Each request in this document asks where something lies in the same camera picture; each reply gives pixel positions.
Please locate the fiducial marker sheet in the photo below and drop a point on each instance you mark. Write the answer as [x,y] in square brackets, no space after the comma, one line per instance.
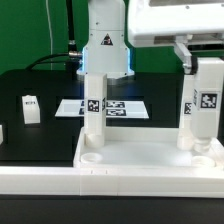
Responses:
[114,109]

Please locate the white block left edge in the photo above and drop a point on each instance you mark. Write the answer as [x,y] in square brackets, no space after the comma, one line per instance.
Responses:
[1,134]

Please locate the white desk tabletop tray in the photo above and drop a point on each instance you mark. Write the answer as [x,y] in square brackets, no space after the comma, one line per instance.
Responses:
[141,147]

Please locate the black vertical pole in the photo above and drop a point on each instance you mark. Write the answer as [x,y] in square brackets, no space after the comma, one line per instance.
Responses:
[71,35]

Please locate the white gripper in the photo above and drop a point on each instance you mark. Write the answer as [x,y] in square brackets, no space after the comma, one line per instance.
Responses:
[160,22]

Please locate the white fixture wall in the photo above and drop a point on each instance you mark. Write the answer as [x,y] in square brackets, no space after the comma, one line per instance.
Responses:
[184,182]

